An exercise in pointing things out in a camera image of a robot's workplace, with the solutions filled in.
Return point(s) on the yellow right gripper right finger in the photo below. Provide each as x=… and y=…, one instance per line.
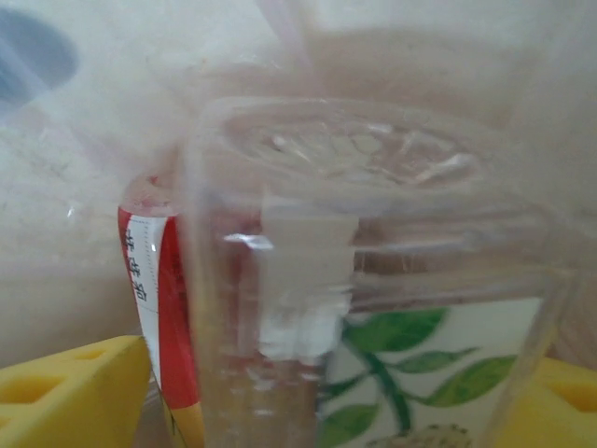
x=559, y=415

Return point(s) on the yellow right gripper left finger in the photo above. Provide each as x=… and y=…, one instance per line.
x=93, y=410

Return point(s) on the red and white packet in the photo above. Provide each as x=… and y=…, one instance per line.
x=177, y=326

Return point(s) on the square clear bottle green label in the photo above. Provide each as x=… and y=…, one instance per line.
x=373, y=280

